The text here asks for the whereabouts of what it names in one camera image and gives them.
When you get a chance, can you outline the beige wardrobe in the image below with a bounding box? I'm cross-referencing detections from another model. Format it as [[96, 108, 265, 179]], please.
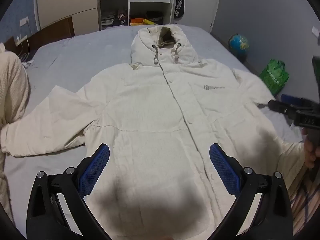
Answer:
[[36, 0, 101, 32]]

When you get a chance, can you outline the person's right forearm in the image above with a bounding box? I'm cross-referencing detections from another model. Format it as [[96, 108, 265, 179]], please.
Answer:
[[287, 165, 320, 233]]

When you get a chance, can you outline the green plastic bag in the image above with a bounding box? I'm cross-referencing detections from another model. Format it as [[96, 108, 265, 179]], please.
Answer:
[[259, 59, 290, 96]]

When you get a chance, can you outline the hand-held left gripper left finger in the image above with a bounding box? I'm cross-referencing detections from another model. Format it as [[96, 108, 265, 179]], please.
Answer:
[[26, 143, 112, 240]]

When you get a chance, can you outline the stack of papers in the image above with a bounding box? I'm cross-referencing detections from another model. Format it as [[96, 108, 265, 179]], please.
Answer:
[[101, 14, 116, 28]]

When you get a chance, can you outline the white shelf unit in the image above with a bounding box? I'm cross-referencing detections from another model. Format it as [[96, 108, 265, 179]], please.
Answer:
[[98, 0, 176, 30]]

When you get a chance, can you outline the white door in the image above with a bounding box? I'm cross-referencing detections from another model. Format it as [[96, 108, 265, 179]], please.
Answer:
[[184, 0, 223, 33]]

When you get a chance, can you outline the blue globe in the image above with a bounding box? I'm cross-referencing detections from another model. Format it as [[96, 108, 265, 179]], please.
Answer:
[[228, 33, 250, 62]]

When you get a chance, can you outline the black racket bag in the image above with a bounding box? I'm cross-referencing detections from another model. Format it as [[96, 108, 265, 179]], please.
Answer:
[[173, 0, 187, 20]]

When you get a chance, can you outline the white hooded jacket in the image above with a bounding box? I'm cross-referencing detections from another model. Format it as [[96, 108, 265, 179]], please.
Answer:
[[0, 24, 307, 240]]

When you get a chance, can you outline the white cable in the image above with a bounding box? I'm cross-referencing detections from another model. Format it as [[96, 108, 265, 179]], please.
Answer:
[[20, 40, 33, 64]]

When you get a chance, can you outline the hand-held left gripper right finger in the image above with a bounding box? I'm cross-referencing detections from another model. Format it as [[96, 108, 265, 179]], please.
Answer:
[[208, 143, 293, 240]]

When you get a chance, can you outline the person's right hand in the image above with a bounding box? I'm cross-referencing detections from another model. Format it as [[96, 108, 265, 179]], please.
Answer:
[[302, 139, 318, 170]]

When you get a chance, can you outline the brown wooden headboard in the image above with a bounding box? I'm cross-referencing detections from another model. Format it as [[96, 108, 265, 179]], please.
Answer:
[[4, 16, 75, 53]]

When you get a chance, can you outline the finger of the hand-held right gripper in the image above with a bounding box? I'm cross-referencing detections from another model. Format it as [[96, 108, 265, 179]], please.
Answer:
[[267, 99, 297, 117], [280, 94, 312, 107]]

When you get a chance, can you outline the cream knitted blanket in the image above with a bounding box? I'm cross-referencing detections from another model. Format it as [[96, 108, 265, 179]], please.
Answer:
[[0, 42, 30, 223]]

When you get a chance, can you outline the bed with pale blue sheet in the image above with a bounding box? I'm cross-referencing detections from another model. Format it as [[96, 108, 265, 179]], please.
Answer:
[[4, 25, 304, 240]]

